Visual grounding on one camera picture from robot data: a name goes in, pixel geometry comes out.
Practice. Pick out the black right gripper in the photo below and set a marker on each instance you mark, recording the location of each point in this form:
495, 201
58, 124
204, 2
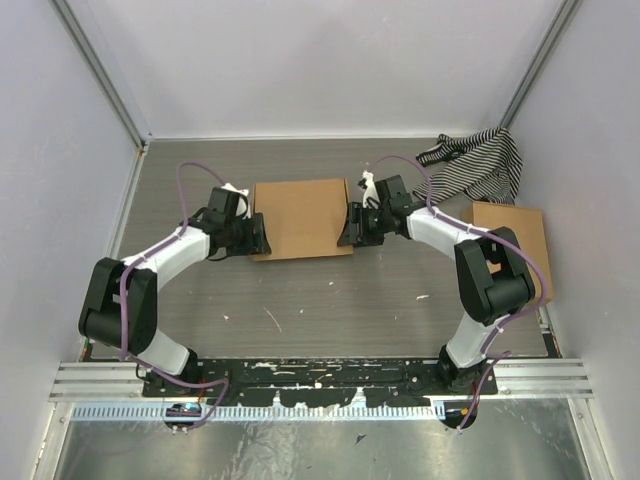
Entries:
356, 214

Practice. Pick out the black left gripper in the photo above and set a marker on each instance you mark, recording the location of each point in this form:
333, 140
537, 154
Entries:
258, 244

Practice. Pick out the brown cardboard box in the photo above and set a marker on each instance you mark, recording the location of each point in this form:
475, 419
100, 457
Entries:
526, 223
302, 219

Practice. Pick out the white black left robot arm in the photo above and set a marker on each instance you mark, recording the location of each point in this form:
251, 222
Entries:
121, 305

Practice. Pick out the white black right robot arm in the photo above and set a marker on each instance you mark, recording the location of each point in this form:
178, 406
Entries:
493, 278

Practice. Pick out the folded brown cardboard box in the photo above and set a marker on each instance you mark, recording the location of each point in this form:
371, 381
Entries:
526, 223

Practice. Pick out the striped black white cloth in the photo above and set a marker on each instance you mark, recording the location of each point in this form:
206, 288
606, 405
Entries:
485, 166

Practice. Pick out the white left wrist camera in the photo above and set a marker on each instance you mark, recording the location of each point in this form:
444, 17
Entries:
243, 209

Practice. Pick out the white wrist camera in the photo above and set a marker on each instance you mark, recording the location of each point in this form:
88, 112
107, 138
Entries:
243, 209
370, 198

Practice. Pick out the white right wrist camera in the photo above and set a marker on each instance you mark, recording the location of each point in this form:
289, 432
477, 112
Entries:
370, 198

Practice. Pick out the left aluminium corner post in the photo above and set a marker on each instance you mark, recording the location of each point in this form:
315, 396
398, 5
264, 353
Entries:
87, 46

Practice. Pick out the aluminium corner post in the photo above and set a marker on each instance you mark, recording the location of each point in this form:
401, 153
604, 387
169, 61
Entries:
543, 53
87, 46

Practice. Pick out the aluminium front rail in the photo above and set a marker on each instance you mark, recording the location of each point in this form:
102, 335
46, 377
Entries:
510, 378

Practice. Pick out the slotted grey cable duct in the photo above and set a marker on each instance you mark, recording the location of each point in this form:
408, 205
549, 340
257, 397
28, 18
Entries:
190, 411

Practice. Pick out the right aluminium corner post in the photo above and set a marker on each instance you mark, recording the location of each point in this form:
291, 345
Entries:
543, 53

